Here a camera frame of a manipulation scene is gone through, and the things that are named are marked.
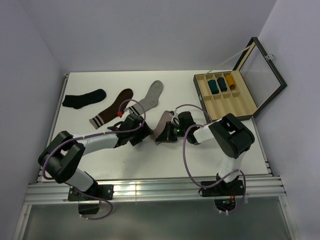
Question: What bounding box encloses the black compartment box with lid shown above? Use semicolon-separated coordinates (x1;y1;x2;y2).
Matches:
193;37;287;122

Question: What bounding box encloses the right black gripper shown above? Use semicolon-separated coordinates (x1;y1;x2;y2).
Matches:
156;121;188;143

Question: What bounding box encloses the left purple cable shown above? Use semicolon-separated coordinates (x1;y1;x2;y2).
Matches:
41;99;146;221

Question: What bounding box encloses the black sock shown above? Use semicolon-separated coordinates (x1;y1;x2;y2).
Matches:
62;89;107;110

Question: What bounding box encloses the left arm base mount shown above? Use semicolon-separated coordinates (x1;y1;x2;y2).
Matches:
67;184;114;220

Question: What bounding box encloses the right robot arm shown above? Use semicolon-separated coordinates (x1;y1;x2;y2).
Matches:
153;111;255;195

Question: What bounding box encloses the beige sock with red stripes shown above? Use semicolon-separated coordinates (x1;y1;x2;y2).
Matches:
151;110;174;145

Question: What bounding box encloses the teal rolled sock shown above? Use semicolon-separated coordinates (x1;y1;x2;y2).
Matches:
207;79;219;95

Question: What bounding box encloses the dark blue rolled sock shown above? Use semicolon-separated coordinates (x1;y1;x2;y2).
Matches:
217;77;228;92

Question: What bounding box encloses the mustard rolled sock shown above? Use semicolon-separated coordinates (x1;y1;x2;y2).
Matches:
225;74;236;90

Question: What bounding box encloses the brown striped sock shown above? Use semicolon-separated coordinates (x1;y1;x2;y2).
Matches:
89;88;134;129

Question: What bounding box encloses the grey striped sock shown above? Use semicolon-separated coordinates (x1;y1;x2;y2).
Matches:
124;80;164;116

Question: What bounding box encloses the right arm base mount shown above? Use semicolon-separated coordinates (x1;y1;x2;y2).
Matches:
198;178;246;213

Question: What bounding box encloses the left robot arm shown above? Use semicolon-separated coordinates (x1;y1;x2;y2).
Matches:
38;113;153;200

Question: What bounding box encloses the aluminium frame rail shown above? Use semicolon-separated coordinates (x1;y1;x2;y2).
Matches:
23;174;286;205

